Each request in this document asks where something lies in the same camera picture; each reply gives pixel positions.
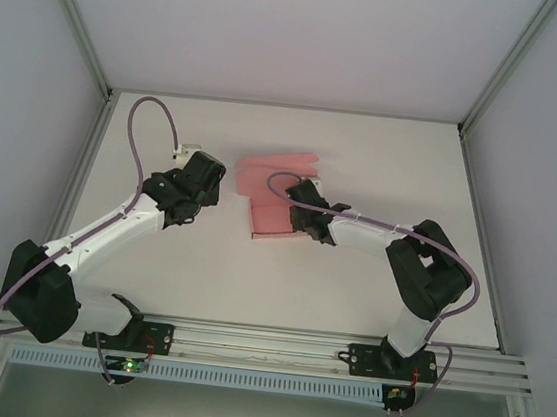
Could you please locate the pink paper box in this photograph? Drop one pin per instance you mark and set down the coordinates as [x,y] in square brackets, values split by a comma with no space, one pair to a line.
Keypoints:
[272,218]

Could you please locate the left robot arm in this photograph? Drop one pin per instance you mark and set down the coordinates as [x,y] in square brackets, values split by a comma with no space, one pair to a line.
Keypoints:
[36,302]

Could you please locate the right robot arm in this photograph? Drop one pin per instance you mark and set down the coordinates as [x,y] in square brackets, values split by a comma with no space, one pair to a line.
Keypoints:
[421,280]

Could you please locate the circuit board with green light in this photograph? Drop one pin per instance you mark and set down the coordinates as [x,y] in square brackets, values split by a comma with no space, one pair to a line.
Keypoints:
[129,365]

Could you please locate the small circuit board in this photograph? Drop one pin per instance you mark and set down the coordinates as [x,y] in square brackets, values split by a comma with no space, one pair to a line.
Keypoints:
[395,395]

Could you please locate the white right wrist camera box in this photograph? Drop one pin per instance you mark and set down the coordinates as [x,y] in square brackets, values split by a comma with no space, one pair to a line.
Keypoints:
[315,183]

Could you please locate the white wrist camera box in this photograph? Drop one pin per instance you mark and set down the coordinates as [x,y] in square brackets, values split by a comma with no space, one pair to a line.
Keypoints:
[315,183]
[184,152]

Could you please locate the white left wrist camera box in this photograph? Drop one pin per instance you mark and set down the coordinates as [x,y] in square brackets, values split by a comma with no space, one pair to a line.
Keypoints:
[184,152]

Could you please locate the aluminium side rail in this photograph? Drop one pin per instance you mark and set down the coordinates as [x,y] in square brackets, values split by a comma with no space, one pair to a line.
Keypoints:
[473,190]
[98,127]

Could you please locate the aluminium mounting rail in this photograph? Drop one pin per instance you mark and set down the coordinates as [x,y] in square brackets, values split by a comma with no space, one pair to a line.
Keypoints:
[263,342]

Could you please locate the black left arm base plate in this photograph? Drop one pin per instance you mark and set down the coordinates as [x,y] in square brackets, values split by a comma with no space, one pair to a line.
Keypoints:
[159,331]

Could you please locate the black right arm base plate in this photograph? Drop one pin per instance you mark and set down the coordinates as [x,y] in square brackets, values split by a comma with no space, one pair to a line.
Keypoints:
[362,361]

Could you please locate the black round mount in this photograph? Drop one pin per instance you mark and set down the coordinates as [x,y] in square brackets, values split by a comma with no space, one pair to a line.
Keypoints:
[396,408]

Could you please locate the aluminium corner post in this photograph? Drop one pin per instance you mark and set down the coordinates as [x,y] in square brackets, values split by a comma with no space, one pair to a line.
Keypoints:
[507,68]
[76,19]

